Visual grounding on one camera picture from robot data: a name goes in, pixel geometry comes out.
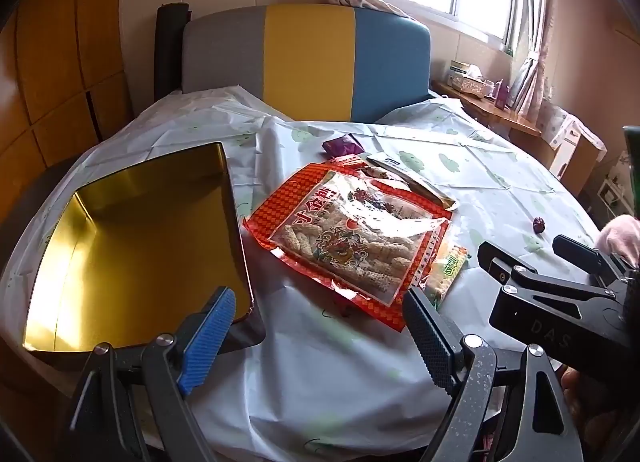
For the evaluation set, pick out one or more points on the gold tin box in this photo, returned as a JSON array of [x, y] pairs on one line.
[[140, 242]]

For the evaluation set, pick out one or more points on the wooden wardrobe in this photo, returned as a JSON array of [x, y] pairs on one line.
[[60, 66]]

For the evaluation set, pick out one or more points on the large red snack bag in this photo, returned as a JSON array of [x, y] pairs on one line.
[[350, 237]]

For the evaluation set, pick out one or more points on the person's right forearm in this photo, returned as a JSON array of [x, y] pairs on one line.
[[620, 237]]

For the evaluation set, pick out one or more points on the small red snack packet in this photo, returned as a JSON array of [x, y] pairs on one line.
[[345, 160]]

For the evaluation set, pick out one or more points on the hanging floral curtain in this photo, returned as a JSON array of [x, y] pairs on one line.
[[535, 16]]

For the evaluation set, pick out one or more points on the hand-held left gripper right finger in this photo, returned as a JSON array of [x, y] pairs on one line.
[[430, 337]]

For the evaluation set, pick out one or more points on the silver tissue box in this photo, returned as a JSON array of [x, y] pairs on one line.
[[467, 84]]

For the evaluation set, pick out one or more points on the clear sesame cake packet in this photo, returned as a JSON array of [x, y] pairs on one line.
[[407, 169]]

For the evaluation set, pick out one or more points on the clear oat crisp packet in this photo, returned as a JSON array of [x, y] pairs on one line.
[[447, 267]]

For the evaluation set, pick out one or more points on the purple candy packet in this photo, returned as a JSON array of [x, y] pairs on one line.
[[342, 146]]

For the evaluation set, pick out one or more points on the small purple box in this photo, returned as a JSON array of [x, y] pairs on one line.
[[501, 96]]

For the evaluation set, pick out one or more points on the red date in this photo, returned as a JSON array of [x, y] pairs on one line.
[[538, 225]]

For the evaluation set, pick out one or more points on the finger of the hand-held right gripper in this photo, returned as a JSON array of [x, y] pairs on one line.
[[520, 312], [575, 249]]

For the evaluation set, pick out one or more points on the cloud print tablecloth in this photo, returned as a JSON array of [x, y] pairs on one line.
[[500, 176]]

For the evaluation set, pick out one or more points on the wooden side desk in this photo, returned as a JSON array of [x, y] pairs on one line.
[[500, 114]]

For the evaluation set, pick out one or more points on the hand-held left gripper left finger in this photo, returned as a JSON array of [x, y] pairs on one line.
[[210, 337]]

